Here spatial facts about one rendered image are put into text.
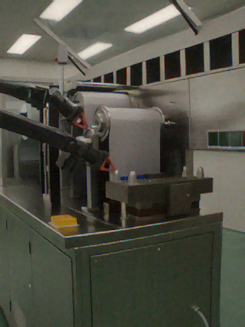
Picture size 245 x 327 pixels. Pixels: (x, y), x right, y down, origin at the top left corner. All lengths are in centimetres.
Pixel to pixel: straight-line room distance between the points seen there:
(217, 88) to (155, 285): 76
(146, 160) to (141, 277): 50
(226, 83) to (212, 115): 14
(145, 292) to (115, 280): 14
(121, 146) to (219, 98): 42
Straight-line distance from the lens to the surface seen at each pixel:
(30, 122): 114
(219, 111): 138
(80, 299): 117
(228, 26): 141
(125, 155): 143
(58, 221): 120
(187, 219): 132
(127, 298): 126
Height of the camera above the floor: 118
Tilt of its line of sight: 3 degrees down
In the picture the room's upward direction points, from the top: 1 degrees counter-clockwise
